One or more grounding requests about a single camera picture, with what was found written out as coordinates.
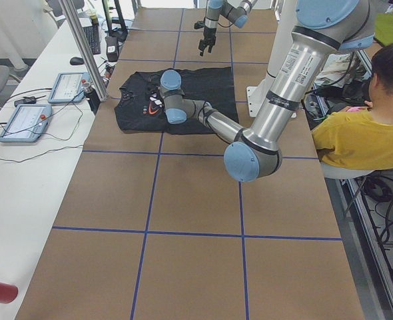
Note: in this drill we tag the black graphic t-shirt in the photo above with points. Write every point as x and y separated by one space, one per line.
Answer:
142 109

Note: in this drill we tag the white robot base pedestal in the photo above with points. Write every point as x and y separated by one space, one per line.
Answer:
269 73

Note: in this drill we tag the person in yellow shirt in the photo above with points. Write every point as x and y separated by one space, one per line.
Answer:
363 139

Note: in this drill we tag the aluminium frame post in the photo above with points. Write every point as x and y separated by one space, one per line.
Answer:
70 13

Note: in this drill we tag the dark water bottle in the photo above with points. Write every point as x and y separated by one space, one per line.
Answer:
91 96

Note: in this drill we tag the black computer mouse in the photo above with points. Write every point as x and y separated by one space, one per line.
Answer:
76 61

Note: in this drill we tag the black keyboard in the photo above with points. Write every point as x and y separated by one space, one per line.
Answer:
93 38

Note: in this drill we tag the far teach pendant tablet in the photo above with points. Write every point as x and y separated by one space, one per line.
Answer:
68 87

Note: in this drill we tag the near teach pendant tablet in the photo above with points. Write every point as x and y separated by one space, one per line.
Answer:
27 123

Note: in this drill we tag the teach pendant tablet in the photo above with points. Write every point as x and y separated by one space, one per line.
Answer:
27 123
68 87

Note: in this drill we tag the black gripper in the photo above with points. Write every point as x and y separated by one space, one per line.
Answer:
208 34

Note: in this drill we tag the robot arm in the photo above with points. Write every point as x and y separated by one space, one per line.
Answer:
238 16
308 32

